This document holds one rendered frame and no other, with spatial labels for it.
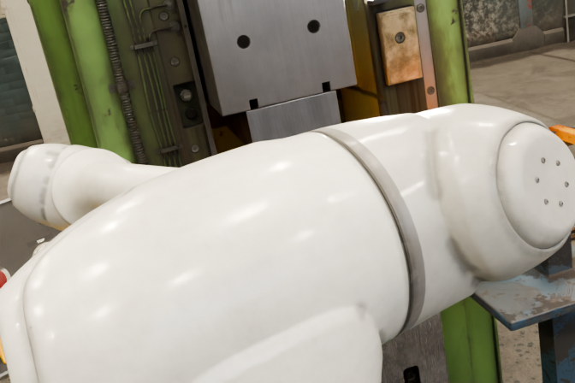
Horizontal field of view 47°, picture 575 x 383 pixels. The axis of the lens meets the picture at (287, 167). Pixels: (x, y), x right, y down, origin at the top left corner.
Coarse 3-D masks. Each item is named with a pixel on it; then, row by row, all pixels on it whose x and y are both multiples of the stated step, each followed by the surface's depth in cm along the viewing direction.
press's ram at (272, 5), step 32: (192, 0) 136; (224, 0) 131; (256, 0) 132; (288, 0) 134; (320, 0) 136; (192, 32) 149; (224, 32) 132; (256, 32) 134; (288, 32) 136; (320, 32) 137; (224, 64) 134; (256, 64) 135; (288, 64) 137; (320, 64) 139; (352, 64) 141; (224, 96) 135; (256, 96) 137; (288, 96) 139
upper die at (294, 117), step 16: (320, 96) 141; (336, 96) 142; (256, 112) 138; (272, 112) 139; (288, 112) 140; (304, 112) 141; (320, 112) 142; (336, 112) 142; (240, 128) 149; (256, 128) 139; (272, 128) 140; (288, 128) 140; (304, 128) 141
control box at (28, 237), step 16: (0, 208) 117; (0, 224) 116; (16, 224) 118; (32, 224) 119; (0, 240) 115; (16, 240) 116; (32, 240) 118; (48, 240) 119; (0, 256) 114; (16, 256) 115; (32, 256) 117; (0, 368) 108
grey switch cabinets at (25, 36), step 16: (16, 0) 618; (16, 16) 622; (32, 16) 623; (16, 32) 626; (32, 32) 627; (16, 48) 629; (32, 48) 631; (32, 64) 635; (32, 80) 639; (48, 80) 641; (32, 96) 643; (48, 96) 645; (48, 112) 649; (48, 128) 654; (64, 128) 656
